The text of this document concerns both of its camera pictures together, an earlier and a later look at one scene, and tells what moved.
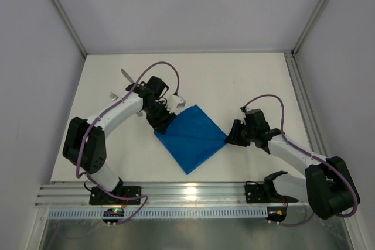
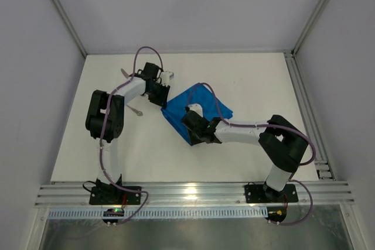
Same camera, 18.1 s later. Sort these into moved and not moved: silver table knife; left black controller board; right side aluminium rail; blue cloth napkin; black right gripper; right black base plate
Moved: black right gripper; blue cloth napkin
Not moved: right side aluminium rail; silver table knife; left black controller board; right black base plate
